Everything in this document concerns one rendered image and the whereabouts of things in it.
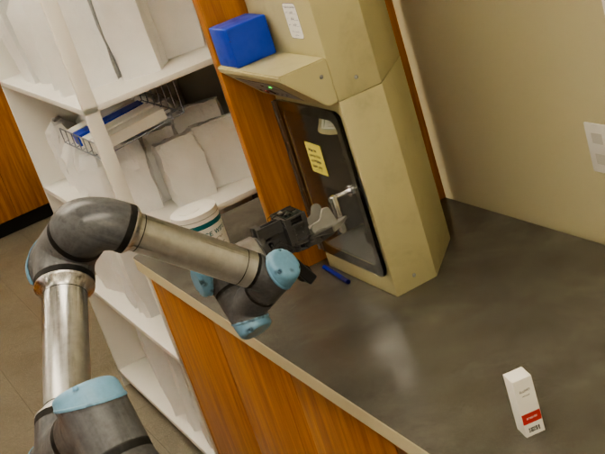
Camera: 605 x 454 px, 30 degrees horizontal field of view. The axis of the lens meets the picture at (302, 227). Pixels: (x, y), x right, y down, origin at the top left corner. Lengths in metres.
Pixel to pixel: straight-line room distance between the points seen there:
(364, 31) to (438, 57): 0.47
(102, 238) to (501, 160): 1.09
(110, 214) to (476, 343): 0.76
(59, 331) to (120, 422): 0.31
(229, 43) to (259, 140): 0.32
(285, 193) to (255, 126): 0.19
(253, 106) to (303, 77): 0.39
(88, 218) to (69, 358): 0.26
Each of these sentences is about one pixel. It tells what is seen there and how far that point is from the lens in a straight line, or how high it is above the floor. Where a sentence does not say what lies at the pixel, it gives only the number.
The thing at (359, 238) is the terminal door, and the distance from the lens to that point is 2.54.
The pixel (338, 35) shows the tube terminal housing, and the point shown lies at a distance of 2.37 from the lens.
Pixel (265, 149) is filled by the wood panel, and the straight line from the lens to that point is 2.73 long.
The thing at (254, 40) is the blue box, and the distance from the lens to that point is 2.52.
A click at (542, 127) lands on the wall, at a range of 2.60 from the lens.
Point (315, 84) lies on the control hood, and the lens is 2.35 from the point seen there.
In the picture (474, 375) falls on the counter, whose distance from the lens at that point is 2.17.
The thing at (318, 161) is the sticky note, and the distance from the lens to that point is 2.56.
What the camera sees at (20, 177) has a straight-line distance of 7.37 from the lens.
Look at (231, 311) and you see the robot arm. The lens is 2.32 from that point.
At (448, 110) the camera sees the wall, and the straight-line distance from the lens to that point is 2.89.
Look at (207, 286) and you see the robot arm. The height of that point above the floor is 1.16.
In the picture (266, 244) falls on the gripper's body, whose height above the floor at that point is 1.18.
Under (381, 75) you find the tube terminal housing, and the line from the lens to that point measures 2.43.
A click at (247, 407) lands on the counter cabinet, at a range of 3.04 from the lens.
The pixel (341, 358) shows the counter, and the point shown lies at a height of 0.94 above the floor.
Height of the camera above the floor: 2.03
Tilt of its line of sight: 20 degrees down
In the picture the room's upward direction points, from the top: 18 degrees counter-clockwise
